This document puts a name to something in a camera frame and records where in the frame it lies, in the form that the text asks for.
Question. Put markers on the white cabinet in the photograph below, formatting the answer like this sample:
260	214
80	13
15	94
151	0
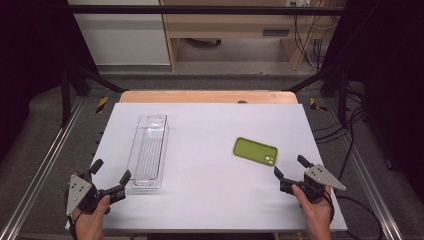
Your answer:
123	36

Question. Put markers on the person's left hand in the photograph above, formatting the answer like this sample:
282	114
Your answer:
92	218

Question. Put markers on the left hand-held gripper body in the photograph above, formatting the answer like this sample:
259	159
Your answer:
78	191

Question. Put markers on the aluminium rail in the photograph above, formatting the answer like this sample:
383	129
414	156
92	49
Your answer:
43	166
370	186

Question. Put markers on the white power strip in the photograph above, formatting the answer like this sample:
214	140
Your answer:
297	3

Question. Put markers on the black horizontal frame bar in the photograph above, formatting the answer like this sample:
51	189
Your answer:
200	10

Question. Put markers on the person's right hand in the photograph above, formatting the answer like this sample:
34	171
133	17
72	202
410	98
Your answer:
313	210

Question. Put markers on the black frame strut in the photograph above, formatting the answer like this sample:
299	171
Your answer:
90	78
320	78

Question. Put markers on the yellow black hazard tape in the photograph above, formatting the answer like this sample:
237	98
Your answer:
102	104
316	105

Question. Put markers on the light wooden desk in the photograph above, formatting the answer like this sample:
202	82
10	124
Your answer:
233	23

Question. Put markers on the white board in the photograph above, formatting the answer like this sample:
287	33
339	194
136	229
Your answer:
206	186

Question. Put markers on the clear plastic tray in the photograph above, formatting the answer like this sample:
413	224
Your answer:
148	153

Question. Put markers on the green phone case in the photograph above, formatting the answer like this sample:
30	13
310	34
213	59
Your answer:
256	151

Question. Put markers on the wooden table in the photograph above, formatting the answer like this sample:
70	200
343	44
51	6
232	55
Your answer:
200	97

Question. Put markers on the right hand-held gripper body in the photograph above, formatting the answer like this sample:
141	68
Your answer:
320	176

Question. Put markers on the dark chair base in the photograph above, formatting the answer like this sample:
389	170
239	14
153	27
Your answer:
203	42

